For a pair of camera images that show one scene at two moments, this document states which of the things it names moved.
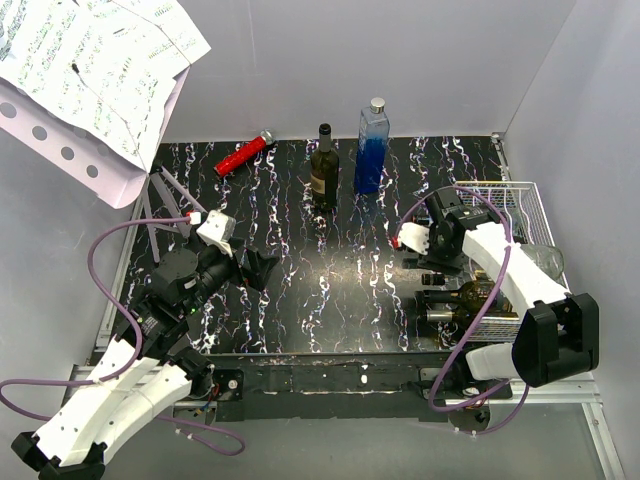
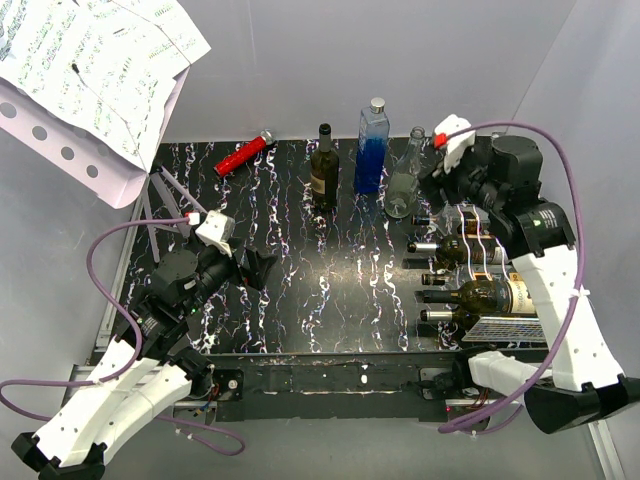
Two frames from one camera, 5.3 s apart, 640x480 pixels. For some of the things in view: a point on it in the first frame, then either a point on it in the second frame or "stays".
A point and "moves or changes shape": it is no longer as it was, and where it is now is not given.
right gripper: x=433 y=262 -> x=436 y=181
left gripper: x=256 y=274 stays
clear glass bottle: x=549 y=258 moves or changes shape
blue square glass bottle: x=372 y=152 stays
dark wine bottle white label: x=469 y=297 stays
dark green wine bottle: x=325 y=173 stays
